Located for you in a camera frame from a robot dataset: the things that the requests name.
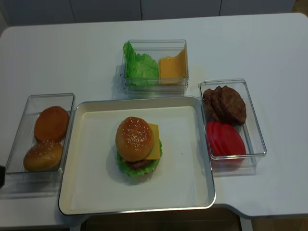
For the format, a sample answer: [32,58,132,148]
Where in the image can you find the sesame bun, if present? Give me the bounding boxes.
[115,116,154,162]
[23,141,63,172]

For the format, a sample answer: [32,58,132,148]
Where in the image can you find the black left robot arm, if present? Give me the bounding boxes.
[0,166,6,188]

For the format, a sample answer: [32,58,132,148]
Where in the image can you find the yellow cheese slice on burger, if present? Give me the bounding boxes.
[122,122,161,161]

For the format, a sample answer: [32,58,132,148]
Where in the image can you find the green lettuce leaf in container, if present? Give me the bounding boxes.
[123,42,158,86]

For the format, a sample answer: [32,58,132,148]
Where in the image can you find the clear lettuce and cheese container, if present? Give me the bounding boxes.
[121,39,189,97]

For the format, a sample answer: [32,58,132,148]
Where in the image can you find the yellow cheese slices in container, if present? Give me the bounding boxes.
[158,46,187,85]

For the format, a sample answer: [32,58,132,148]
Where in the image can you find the green lettuce on burger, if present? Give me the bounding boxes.
[116,140,163,178]

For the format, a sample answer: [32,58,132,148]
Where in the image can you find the silver metal tray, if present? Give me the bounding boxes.
[58,96,216,215]

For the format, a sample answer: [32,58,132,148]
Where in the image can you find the meat patty in burger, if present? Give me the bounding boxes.
[126,160,152,170]

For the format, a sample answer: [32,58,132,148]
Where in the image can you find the rear red tomato slice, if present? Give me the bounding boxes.
[206,121,216,154]

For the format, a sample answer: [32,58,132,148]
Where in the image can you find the red tomato slice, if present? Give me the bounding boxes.
[211,122,225,156]
[219,124,246,155]
[206,121,216,154]

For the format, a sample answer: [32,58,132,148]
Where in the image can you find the rear brown meat patty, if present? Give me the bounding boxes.
[203,89,216,121]

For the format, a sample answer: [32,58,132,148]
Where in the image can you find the brown meat patty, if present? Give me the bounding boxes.
[211,86,225,123]
[203,89,216,121]
[218,86,246,126]

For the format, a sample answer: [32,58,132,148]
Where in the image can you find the middle red tomato slice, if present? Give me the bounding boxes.
[211,122,225,156]

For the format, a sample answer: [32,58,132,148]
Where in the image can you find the middle brown meat patty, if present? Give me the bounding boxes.
[211,86,225,123]

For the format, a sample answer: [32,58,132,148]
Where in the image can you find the front brown meat patty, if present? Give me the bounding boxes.
[218,86,246,126]

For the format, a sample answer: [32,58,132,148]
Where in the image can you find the front red tomato slice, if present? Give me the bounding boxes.
[219,124,246,155]

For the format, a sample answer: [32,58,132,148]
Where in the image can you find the clear patty and tomato container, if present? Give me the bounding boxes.
[198,79,267,176]

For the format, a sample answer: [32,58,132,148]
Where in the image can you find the plain orange bottom bun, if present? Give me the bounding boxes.
[34,106,69,142]

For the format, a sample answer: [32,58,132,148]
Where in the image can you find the clear bun container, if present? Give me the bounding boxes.
[5,93,75,183]

